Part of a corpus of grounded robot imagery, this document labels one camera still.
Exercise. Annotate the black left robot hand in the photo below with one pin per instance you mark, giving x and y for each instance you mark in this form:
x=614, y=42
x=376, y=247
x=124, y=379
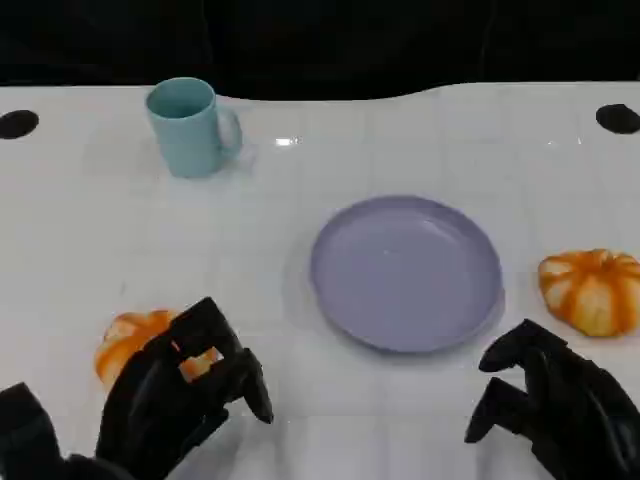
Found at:
x=150, y=400

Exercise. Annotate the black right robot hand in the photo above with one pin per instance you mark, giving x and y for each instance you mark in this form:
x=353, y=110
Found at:
x=580, y=410

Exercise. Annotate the orange white toy bread roll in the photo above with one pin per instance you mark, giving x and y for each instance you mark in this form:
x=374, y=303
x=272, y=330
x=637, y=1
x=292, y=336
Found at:
x=590, y=295
x=125, y=340

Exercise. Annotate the lilac plate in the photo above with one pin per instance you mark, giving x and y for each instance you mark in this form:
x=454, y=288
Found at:
x=405, y=272

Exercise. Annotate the pale green mug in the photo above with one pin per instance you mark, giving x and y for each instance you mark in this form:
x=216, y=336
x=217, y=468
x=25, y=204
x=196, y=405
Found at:
x=187, y=142

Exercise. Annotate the black oval table grommet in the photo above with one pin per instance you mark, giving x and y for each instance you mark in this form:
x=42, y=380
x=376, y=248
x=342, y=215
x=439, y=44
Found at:
x=619, y=119
x=17, y=124

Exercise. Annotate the black draped cloth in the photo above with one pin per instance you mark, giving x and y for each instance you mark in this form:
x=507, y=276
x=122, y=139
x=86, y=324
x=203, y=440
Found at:
x=320, y=40

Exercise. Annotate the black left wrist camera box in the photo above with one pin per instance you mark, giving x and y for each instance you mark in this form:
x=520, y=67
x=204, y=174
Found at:
x=22, y=435

